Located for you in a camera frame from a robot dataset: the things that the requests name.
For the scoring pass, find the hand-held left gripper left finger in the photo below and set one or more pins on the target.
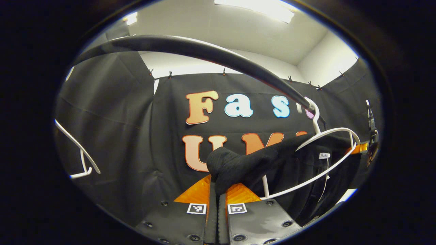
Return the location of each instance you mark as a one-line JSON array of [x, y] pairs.
[[212, 221]]

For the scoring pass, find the white plastic clothes hanger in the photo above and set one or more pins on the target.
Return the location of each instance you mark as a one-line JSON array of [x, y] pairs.
[[337, 129], [82, 158]]

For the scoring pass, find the small ceiling light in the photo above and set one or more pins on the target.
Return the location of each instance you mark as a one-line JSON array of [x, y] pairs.
[[131, 18]]

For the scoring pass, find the white hang tag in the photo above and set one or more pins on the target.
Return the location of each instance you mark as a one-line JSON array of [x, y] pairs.
[[327, 176]]

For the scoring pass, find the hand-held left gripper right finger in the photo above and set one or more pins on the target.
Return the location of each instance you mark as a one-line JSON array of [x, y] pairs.
[[222, 221]]

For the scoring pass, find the black knit garment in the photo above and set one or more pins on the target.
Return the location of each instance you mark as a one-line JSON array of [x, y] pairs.
[[238, 166]]

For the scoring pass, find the white box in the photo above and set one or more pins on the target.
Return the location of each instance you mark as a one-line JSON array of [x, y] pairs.
[[346, 195]]

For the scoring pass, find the row of black clips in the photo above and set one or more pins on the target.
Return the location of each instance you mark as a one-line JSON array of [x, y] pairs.
[[224, 72]]

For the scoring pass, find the black backdrop cloth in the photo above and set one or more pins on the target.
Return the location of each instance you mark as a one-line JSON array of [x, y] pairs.
[[136, 136]]

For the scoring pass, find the black clothes rack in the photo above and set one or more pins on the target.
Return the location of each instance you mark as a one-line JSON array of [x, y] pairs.
[[190, 46]]

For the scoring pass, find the long ceiling light panel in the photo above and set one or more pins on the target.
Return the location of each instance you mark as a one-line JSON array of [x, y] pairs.
[[259, 7]]

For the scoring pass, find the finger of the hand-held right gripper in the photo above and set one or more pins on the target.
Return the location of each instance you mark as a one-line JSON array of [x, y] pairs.
[[359, 148]]

